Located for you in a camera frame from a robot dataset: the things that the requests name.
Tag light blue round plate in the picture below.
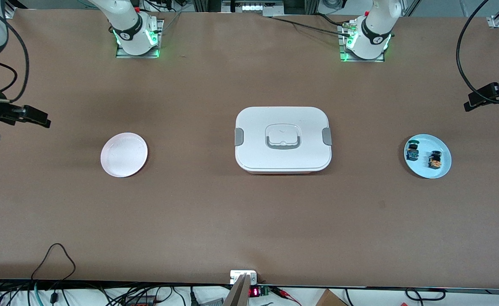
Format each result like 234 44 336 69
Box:
404 134 452 179

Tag sushi piece with green top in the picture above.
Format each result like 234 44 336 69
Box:
405 139 420 161

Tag pink round plate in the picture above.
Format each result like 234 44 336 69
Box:
100 133 148 178

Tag white lidded box grey clips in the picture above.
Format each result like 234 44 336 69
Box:
235 106 332 174

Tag grey equipment box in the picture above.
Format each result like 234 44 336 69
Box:
222 0 285 14

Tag brown cardboard box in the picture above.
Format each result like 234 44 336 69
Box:
315 289 349 306

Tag red clip leads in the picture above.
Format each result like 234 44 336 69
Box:
271 286 302 306

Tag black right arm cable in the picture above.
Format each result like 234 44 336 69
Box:
0 9 30 103

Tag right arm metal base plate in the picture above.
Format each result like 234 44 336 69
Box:
116 19 164 59

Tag thin black looped cable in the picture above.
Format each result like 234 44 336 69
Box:
31 243 77 298

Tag black cable to arm base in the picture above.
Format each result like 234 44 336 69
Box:
270 15 353 34

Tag tangled black cable bundle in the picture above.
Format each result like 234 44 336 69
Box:
0 280 229 306

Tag black cable loop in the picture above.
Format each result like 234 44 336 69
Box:
405 288 446 302

